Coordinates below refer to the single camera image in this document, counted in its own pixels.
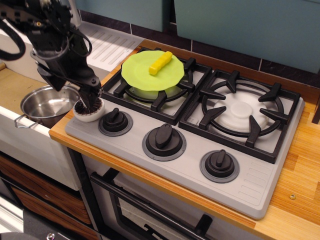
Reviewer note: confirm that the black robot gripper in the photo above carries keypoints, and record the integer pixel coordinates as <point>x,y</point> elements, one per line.
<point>65,60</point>

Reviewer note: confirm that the white brown toy mushroom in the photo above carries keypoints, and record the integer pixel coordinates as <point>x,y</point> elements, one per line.
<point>86,115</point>

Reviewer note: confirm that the yellow toy fry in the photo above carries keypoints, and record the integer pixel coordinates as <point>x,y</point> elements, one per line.
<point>159,63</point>

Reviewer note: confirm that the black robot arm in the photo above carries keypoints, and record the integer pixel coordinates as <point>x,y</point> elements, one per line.
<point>35,18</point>

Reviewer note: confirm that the stainless steel pot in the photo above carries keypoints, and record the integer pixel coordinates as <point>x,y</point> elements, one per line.
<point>46,106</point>

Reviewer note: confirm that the green plastic plate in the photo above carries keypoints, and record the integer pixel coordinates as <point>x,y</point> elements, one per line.
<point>135,71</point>

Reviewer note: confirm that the white toy sink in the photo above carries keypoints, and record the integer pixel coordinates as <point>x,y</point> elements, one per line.
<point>30,143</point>

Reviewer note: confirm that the black left stove knob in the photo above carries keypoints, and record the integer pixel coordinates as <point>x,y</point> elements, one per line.
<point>115,123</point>

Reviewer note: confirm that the black stove knob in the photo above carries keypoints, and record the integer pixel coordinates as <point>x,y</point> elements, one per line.
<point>115,123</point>
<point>164,143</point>
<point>219,166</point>

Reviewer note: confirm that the grey toy faucet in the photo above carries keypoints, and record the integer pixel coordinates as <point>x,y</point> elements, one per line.
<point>76,17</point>

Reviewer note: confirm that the black middle stove knob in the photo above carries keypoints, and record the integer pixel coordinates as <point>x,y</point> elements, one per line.
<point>164,143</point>

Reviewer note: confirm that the wooden drawer front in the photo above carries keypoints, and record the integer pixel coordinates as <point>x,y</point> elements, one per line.
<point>47,198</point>

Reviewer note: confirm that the black left burner grate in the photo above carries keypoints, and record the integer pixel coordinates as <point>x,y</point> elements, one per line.
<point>164,95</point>

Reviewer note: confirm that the black burner grate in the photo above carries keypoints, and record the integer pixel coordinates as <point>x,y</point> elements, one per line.
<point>164,95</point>
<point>246,115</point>

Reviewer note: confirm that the toy oven door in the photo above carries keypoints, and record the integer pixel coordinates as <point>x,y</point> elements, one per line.
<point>141,212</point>

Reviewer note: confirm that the grey toy stove top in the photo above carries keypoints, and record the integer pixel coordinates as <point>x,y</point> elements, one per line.
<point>250,193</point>

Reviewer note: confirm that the black right stove knob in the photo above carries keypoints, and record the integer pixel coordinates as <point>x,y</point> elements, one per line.
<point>219,166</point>

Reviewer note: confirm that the black right burner grate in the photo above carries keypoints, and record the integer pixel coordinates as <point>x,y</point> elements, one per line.
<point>246,115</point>

